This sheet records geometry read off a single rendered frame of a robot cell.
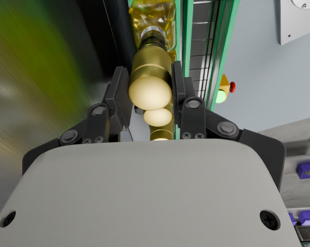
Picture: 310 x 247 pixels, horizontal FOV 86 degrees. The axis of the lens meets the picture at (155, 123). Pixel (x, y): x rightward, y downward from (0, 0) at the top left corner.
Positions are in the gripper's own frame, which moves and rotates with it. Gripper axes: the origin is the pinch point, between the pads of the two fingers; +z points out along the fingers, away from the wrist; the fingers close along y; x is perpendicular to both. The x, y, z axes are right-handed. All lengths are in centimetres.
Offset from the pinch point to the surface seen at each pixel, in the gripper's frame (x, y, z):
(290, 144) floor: -229, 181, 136
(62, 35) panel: 0.5, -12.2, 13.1
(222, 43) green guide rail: -8.0, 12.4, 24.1
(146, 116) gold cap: -5.8, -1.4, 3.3
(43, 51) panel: 0.7, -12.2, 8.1
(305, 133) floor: -199, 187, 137
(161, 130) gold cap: -10.2, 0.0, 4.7
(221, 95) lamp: -30.4, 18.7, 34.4
